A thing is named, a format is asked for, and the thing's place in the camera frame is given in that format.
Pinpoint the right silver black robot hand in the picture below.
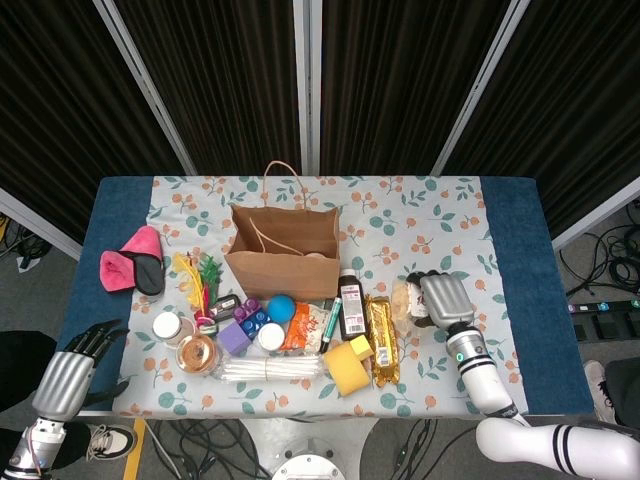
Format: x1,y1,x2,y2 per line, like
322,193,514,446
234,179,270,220
405,269,475,331

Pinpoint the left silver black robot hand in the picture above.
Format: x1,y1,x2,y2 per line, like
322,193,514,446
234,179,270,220
31,319,131,419

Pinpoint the clear snack bag white label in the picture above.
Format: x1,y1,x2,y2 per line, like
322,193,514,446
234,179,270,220
391,279,431,331

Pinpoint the clear rubber band jar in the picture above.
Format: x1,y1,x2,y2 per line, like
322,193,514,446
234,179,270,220
174,332,224,376

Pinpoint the white straw bundle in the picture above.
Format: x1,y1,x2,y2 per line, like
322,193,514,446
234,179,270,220
208,353,326,384

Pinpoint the brown paper bag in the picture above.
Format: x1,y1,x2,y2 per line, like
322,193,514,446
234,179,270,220
223,160,342,303

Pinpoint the gold foil biscuit pack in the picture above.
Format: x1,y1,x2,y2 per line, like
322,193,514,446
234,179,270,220
363,293,403,388

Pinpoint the white black sneaker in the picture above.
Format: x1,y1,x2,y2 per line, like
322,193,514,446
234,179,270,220
84,423,139,462

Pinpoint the floral printed tablecloth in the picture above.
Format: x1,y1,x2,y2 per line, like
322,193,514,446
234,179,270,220
110,174,530,419

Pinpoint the dark brown syrup bottle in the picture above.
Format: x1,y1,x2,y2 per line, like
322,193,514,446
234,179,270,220
337,268,370,343

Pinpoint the blue table cover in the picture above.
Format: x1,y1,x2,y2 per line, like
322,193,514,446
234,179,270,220
52,174,594,417

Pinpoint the small yellow foam cube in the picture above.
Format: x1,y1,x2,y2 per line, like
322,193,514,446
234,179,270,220
349,334,375,361

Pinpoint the yellow floor tape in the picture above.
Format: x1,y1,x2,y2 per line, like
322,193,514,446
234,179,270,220
122,418,147,480

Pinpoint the green marker pen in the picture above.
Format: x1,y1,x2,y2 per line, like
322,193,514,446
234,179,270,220
319,296,344,354

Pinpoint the pink and grey cloth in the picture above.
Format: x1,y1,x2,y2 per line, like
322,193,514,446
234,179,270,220
98,224,167,296

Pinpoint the large yellow sponge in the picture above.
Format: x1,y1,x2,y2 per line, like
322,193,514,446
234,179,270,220
322,342,372,399

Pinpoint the orange white snack packet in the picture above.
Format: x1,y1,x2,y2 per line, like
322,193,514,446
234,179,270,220
278,301,332,356

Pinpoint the black power strip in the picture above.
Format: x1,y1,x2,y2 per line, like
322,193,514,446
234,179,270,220
567,298,640,314

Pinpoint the colourful feather shuttlecock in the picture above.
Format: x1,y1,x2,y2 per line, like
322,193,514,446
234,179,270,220
172,251,224,337

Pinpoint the black floor box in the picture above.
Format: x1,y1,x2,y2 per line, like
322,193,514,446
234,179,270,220
572,312,640,344

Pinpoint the blue ball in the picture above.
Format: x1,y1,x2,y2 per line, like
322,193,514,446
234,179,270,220
266,293,297,324

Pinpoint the white pink sneaker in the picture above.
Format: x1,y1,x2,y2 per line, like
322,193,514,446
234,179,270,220
582,359,612,411

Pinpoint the purple foam cube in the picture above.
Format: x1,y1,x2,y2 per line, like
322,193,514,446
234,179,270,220
215,321,252,357

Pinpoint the round paper clip tub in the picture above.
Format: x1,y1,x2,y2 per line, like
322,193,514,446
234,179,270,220
254,322,287,352

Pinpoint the small black labelled box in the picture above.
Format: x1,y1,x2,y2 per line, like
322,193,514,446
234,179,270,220
208,293,244,319

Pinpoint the blue toy brick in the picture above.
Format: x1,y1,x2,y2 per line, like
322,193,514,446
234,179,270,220
238,308,274,336

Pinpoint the white robot torso base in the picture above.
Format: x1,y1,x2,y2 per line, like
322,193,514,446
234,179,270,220
238,417,379,480

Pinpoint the purple toy brick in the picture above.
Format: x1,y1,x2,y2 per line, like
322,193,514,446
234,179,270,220
231,297,264,324

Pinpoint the dark trouser leg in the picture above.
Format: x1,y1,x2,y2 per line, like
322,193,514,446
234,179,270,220
604,357,640,426

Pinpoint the black fabric partition panel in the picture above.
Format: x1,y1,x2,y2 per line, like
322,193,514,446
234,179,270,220
442,0,640,239
0,0,186,246
319,0,511,176
114,0,301,176

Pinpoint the silver partition frame rail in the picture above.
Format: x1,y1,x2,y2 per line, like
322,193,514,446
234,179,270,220
0,187,84,259
551,175,640,251

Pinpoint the silver partition frame post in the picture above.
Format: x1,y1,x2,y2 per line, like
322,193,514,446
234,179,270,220
92,0,198,176
430,0,532,176
292,0,324,176

